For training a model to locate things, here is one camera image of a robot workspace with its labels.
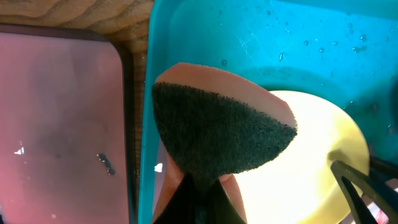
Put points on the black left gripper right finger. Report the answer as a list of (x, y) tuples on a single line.
[(217, 207)]

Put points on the yellow plate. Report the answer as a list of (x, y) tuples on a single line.
[(298, 186)]

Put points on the black tray with pink water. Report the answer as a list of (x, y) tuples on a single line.
[(66, 127)]

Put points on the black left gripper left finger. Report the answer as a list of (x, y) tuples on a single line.
[(181, 207)]

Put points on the teal plastic tray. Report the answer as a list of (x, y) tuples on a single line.
[(343, 51)]

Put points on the pink and green sponge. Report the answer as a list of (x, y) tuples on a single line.
[(215, 124)]

